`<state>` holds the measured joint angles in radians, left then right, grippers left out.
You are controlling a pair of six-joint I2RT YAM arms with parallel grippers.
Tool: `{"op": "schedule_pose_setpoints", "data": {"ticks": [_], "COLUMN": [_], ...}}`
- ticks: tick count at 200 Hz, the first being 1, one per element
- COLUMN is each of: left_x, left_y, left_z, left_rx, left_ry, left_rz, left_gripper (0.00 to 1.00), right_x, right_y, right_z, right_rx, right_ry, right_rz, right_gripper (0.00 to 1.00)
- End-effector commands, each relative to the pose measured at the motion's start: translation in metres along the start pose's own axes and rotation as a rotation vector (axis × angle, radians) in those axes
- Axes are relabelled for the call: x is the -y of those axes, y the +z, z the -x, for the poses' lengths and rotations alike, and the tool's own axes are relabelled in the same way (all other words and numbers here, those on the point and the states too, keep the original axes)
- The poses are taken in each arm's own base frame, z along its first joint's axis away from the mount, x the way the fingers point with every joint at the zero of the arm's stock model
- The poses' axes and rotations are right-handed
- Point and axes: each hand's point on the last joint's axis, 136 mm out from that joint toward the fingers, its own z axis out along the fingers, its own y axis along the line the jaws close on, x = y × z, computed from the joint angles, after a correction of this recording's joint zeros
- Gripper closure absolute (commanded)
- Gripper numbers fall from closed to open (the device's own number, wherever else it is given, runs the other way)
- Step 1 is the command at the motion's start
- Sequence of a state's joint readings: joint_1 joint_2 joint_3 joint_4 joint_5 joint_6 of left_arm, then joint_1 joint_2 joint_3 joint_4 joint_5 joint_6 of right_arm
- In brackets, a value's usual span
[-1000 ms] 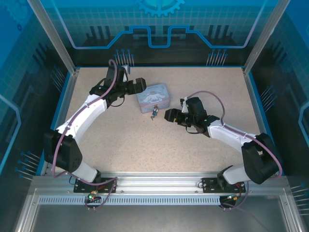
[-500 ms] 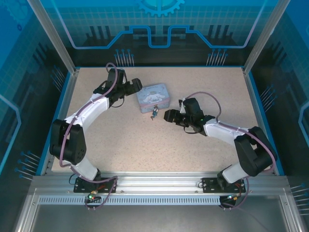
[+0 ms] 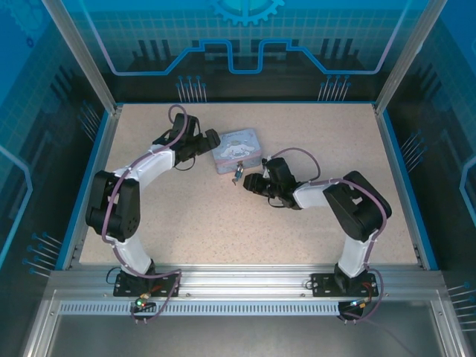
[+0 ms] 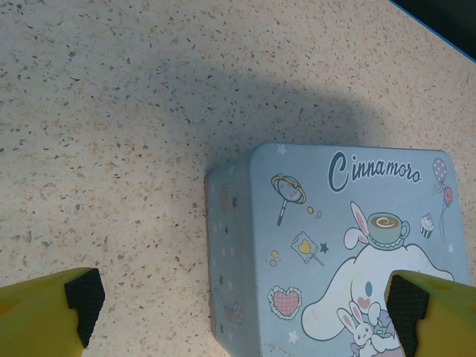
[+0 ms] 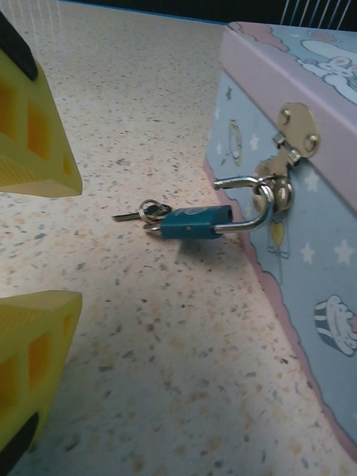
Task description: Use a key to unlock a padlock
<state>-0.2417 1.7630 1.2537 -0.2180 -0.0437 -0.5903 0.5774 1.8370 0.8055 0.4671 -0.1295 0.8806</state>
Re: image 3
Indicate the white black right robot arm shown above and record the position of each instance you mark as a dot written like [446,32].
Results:
[357,208]

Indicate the small silver padlock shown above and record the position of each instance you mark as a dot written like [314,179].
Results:
[240,172]

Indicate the small metal key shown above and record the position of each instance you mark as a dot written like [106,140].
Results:
[234,181]

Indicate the grey metal shelf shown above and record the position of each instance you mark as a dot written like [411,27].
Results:
[223,334]

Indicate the blue printed gear enclosure panel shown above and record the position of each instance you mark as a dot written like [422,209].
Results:
[260,22]

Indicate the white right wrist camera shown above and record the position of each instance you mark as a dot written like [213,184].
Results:
[264,169]

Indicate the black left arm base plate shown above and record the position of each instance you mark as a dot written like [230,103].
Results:
[167,284]

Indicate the aluminium frame post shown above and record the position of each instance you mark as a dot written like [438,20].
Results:
[405,56]
[89,67]

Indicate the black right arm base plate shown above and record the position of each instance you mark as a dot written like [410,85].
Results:
[320,284]

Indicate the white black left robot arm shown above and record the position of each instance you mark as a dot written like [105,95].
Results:
[111,208]

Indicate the small connector board with LED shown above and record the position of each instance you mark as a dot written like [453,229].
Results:
[360,304]
[143,302]

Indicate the lavender cartoon tin box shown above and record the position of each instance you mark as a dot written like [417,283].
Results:
[238,148]

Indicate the blue printed enclosure side panel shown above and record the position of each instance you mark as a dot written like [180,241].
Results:
[446,148]
[29,148]

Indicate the aluminium frame cross rail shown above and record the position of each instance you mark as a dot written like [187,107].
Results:
[241,282]

